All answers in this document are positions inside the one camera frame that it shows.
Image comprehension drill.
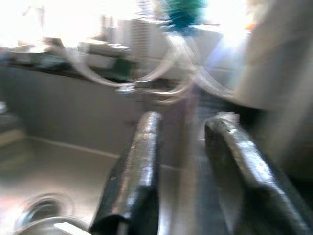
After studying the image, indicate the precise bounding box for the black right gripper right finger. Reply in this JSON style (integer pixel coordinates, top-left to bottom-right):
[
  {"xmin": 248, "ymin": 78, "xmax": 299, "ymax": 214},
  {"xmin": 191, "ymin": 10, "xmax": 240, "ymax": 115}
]
[{"xmin": 204, "ymin": 117, "xmax": 313, "ymax": 235}]

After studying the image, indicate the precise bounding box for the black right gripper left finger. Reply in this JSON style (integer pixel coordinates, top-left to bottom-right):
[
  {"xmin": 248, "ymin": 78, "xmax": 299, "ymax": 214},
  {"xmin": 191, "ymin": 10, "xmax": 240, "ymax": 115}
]
[{"xmin": 89, "ymin": 111, "xmax": 163, "ymax": 235}]

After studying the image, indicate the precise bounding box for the stainless steel sink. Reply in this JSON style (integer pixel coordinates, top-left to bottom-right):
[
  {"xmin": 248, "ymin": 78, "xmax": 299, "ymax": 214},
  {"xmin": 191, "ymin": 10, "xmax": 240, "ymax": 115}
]
[{"xmin": 0, "ymin": 66, "xmax": 235, "ymax": 235}]

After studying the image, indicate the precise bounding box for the steel sink drain strainer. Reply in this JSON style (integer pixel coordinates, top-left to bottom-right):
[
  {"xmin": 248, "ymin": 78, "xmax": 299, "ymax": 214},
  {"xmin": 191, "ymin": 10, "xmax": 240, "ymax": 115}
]
[{"xmin": 14, "ymin": 192, "xmax": 74, "ymax": 228}]

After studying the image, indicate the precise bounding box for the green sponge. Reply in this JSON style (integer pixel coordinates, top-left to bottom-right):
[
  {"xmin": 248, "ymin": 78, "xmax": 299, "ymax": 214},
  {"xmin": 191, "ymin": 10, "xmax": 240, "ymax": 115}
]
[{"xmin": 112, "ymin": 58, "xmax": 135, "ymax": 79}]

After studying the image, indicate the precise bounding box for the tall stainless steel container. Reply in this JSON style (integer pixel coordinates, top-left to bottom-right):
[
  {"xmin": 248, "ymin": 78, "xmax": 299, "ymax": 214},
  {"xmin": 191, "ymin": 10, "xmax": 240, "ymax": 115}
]
[{"xmin": 233, "ymin": 0, "xmax": 313, "ymax": 112}]

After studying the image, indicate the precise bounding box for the blue bottle brush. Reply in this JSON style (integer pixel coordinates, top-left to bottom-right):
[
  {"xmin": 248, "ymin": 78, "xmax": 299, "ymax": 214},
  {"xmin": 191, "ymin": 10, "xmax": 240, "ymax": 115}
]
[{"xmin": 158, "ymin": 0, "xmax": 209, "ymax": 33}]

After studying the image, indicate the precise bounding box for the white flexible hose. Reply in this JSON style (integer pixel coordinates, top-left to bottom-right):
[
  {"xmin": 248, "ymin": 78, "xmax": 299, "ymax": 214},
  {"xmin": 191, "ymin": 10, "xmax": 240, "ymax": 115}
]
[{"xmin": 65, "ymin": 36, "xmax": 172, "ymax": 90}]

